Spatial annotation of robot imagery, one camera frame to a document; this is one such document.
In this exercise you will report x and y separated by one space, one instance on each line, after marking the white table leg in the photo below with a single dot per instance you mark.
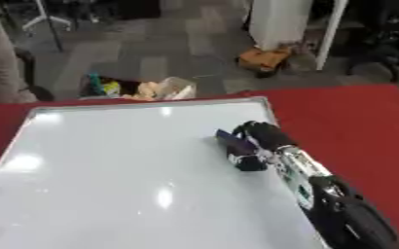
329 34

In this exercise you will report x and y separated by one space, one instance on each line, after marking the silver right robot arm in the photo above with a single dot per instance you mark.
322 188

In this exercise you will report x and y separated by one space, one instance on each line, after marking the open bag of supplies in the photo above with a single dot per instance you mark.
137 87

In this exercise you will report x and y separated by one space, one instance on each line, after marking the white whiteboard with silver frame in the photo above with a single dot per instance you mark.
135 175

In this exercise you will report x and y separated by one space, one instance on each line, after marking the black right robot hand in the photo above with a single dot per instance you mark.
268 134

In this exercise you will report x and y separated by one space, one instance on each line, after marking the white chair base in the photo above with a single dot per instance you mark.
47 16

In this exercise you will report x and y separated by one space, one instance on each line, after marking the orange cardboard box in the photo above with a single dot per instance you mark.
263 59

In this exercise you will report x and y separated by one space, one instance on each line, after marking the white panel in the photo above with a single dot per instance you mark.
278 22

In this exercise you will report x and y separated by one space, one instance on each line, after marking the black office chair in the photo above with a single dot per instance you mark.
382 48

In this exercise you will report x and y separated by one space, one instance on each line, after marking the black tripod leg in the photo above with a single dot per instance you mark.
52 27

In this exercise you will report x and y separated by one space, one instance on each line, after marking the blue whiteboard eraser brush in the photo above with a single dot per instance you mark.
234 142

